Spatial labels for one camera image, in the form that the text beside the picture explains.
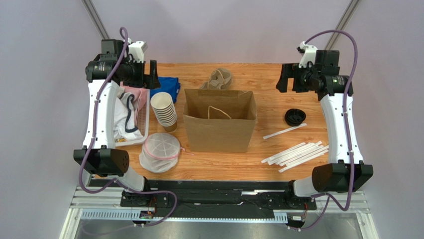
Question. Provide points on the bundle of white straws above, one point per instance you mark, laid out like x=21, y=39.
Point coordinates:
x=296, y=155

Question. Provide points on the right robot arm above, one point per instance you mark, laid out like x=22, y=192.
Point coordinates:
x=318, y=71

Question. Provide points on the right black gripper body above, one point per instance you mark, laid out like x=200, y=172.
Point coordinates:
x=294, y=78

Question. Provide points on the brown paper bag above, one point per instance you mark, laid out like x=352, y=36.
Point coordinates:
x=219, y=120

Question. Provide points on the white plastic basket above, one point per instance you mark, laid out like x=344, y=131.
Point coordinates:
x=142, y=123

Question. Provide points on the pink cloth bag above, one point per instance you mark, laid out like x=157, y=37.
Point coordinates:
x=140, y=96

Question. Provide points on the single white straw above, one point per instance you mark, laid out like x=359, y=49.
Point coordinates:
x=284, y=131

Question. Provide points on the stack of black lids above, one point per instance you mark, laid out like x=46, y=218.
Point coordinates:
x=294, y=117

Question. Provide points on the white crumpled cloth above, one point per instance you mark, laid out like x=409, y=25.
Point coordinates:
x=125, y=127

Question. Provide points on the white mesh food cover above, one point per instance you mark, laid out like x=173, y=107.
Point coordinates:
x=160, y=152

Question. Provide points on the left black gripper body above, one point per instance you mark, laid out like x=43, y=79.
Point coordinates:
x=145, y=82

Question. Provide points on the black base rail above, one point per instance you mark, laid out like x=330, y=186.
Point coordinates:
x=218, y=199

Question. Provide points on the cardboard cup carrier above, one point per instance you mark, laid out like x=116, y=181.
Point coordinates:
x=220, y=79

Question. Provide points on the blue folded cloth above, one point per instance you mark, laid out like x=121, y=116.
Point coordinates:
x=170, y=85

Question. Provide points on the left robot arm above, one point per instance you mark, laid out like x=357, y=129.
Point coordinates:
x=119, y=63

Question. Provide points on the stack of paper cups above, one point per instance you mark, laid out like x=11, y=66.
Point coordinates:
x=165, y=112

